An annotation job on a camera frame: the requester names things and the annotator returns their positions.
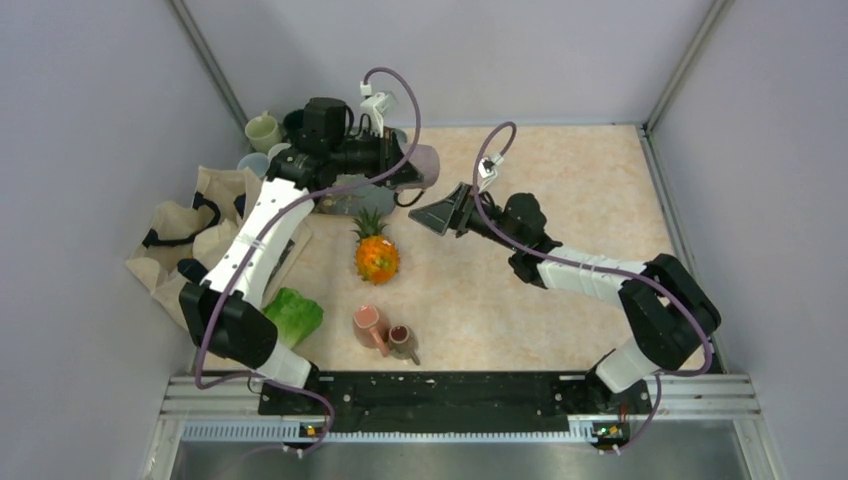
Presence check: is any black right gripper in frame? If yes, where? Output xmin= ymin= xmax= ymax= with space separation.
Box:
xmin=410 ymin=183 xmax=523 ymax=252

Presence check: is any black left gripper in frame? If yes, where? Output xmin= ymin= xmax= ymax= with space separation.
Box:
xmin=329 ymin=124 xmax=422 ymax=186

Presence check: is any mauve purple mug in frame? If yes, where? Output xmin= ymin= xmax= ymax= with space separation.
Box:
xmin=401 ymin=143 xmax=440 ymax=189

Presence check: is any light green mug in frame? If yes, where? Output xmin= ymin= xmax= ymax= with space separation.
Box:
xmin=244 ymin=111 xmax=283 ymax=154

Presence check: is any clear light blue cup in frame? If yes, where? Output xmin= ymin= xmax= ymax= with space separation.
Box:
xmin=236 ymin=143 xmax=291 ymax=178

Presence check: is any pink mug with handle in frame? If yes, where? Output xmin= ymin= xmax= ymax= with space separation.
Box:
xmin=352 ymin=305 xmax=391 ymax=357

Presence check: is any small brown mug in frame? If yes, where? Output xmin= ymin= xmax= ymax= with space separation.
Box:
xmin=388 ymin=324 xmax=421 ymax=366

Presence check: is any dark green mug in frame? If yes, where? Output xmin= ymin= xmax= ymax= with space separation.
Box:
xmin=281 ymin=109 xmax=304 ymax=142

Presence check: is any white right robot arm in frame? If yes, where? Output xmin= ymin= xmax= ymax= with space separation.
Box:
xmin=409 ymin=183 xmax=721 ymax=412

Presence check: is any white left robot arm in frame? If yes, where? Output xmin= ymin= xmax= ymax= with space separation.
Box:
xmin=179 ymin=91 xmax=422 ymax=414

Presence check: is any floral dark green tray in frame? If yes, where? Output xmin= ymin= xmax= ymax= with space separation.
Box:
xmin=314 ymin=126 xmax=403 ymax=217

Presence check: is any orange toy pineapple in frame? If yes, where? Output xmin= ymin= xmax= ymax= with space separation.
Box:
xmin=353 ymin=209 xmax=400 ymax=285

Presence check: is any beige canvas tote bag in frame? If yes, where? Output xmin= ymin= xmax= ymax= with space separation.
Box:
xmin=125 ymin=167 xmax=311 ymax=325

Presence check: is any green toy lettuce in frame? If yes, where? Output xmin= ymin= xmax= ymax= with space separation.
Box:
xmin=263 ymin=288 xmax=324 ymax=349

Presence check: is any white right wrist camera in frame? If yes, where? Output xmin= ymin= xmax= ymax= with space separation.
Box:
xmin=477 ymin=153 xmax=504 ymax=193

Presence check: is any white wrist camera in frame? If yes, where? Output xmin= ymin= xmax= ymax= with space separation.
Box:
xmin=360 ymin=81 xmax=397 ymax=137
xmin=477 ymin=153 xmax=504 ymax=193

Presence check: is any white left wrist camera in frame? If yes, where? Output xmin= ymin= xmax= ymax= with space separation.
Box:
xmin=360 ymin=81 xmax=397 ymax=137

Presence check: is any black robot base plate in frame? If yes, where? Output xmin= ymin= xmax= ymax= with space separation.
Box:
xmin=258 ymin=371 xmax=651 ymax=434

